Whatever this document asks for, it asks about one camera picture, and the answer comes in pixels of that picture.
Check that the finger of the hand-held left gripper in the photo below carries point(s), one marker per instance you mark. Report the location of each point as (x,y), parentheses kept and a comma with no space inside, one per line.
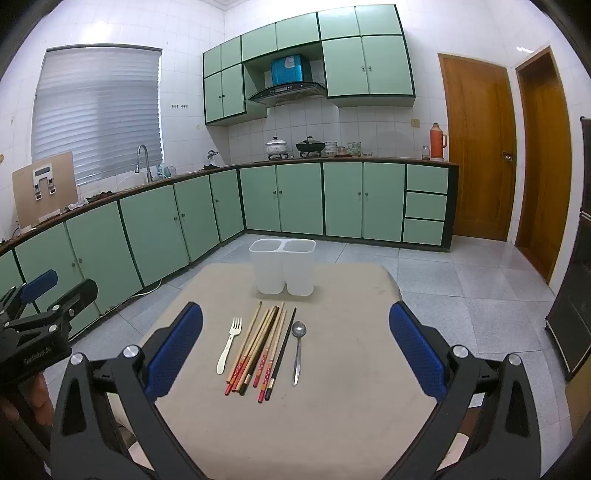
(39,284)
(78,297)

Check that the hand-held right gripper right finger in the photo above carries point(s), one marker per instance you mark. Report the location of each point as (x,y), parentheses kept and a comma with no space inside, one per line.
(415,350)

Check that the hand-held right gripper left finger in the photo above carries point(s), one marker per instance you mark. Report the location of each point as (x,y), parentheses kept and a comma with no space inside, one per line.
(175,350)

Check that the wooden chopstick red end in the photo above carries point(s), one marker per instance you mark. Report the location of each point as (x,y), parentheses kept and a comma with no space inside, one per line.
(252,346)
(245,346)

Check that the brown wooden chopstick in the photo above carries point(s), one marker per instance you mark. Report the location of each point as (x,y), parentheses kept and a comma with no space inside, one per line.
(258,346)
(263,346)

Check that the pale chopstick red patterned end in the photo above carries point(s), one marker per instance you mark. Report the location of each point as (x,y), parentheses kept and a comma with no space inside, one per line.
(275,346)
(268,346)

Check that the black chopstick patterned end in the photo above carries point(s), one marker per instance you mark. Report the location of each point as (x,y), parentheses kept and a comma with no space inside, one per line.
(284,346)

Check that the metal spoon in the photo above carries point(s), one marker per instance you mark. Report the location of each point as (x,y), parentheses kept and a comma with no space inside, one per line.
(299,330)

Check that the white double utensil holder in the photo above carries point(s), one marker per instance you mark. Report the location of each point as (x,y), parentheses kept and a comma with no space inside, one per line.
(272,272)

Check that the person's left hand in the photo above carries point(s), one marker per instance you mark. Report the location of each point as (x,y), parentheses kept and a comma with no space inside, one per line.
(39,401)

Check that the wooden board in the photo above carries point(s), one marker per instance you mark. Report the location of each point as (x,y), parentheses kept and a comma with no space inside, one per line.
(25,207)

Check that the crumpled cloth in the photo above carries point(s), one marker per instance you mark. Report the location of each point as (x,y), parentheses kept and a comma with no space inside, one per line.
(77,205)

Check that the bottles beside sink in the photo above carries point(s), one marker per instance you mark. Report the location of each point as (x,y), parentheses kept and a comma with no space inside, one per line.
(167,172)

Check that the metal kitchen faucet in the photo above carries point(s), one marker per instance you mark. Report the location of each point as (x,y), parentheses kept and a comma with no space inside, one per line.
(138,154)

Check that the dark glass cabinet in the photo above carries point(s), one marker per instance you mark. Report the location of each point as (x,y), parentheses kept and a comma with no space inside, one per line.
(572,323)

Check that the grey window blinds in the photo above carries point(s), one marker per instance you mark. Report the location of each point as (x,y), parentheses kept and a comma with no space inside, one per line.
(92,115)

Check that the green lower kitchen cabinets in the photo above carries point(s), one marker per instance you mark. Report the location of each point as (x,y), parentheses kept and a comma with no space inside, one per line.
(300,198)

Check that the small kettle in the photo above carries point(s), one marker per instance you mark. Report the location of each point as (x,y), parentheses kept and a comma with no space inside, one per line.
(212,158)

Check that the glass jar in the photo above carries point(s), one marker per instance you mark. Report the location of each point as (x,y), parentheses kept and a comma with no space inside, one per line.
(425,153)

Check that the wide wooden door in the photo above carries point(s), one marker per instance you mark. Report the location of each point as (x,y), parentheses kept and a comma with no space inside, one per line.
(475,152)

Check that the orange thermos flask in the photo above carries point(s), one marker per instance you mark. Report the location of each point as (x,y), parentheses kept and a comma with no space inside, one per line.
(437,143)

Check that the narrow wooden door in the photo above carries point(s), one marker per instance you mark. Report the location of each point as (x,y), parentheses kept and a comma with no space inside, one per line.
(540,175)

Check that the stack of bowls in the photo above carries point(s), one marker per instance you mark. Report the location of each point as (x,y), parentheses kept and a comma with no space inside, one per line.
(331,148)

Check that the silver cooking pot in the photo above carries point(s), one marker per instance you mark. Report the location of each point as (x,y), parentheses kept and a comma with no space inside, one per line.
(277,147)

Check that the black wok with lid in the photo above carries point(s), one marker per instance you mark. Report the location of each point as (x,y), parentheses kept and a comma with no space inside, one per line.
(310,146)

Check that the black range hood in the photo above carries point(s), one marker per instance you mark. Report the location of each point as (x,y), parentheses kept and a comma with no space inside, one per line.
(286,92)

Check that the blue box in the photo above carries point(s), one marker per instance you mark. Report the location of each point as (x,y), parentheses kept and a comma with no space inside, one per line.
(288,69)

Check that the green upper wall cabinets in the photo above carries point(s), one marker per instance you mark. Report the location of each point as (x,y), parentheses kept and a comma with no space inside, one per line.
(360,64)

